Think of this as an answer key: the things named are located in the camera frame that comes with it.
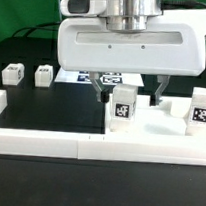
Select black cable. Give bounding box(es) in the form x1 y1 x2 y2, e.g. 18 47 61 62
11 18 62 41

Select white tag sheet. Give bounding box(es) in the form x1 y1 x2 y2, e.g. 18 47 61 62
55 69 144 87

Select white U-shaped fence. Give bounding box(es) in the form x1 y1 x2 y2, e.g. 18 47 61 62
0 90 206 166

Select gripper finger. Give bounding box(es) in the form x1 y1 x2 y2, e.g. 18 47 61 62
89 72 110 103
149 75 170 106

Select white cable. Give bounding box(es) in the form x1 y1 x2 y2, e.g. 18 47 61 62
52 0 65 26

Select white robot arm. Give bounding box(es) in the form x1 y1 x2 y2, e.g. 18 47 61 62
57 0 206 102

